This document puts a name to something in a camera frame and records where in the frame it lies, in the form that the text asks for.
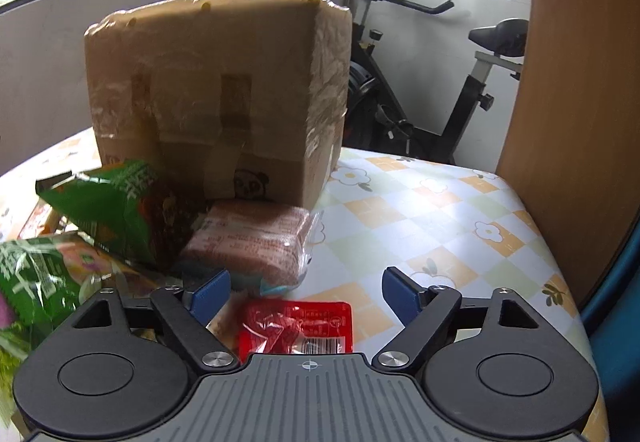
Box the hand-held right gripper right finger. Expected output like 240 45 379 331
375 266 548 370

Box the green snack bag meat picture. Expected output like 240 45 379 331
35 158 201 273

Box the bright red snack packet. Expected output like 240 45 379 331
236 300 352 364

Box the pink sausage packet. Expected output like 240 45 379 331
179 202 326 298

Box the wooden panel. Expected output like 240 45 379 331
495 0 640 308

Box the green snack bag orange picture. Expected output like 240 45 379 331
0 232 121 423

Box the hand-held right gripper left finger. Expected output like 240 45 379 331
70 269 240 373

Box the black exercise bike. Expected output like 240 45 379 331
327 0 529 168

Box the blue plastic object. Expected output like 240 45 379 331
582 227 640 442

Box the taped cardboard box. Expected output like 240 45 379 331
83 0 352 212

